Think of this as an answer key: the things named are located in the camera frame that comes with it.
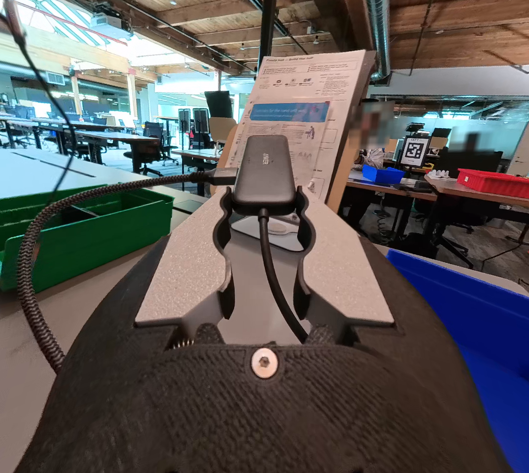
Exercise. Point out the black office chair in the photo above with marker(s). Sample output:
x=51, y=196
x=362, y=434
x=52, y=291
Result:
x=153, y=138

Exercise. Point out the black bin divider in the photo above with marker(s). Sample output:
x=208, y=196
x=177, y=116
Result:
x=82, y=210

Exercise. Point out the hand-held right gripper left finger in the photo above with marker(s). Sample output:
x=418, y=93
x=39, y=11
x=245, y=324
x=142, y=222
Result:
x=186, y=274

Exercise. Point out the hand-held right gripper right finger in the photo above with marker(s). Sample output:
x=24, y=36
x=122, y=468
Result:
x=347, y=274

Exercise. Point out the white instruction sheet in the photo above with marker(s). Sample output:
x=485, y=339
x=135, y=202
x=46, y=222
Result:
x=306, y=72

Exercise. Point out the black pole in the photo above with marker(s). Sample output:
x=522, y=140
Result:
x=270, y=6

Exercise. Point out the green plastic bin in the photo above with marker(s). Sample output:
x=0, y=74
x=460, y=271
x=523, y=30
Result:
x=82, y=250

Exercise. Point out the dark grey usb hub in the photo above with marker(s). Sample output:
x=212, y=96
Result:
x=264, y=175

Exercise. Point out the laminated sheet with blue header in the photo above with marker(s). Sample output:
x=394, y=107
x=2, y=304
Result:
x=289, y=111

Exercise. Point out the white ceiling projector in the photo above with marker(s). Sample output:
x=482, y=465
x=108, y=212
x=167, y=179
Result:
x=107, y=22

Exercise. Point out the silver air duct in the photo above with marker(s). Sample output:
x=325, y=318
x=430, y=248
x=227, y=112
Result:
x=374, y=6

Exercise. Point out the fiducial tag sign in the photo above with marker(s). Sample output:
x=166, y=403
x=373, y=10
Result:
x=415, y=150

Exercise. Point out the small blue plastic bin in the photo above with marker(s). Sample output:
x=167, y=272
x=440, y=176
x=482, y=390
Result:
x=382, y=175

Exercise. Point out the red plastic bin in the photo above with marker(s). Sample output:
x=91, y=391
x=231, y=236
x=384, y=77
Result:
x=491, y=183

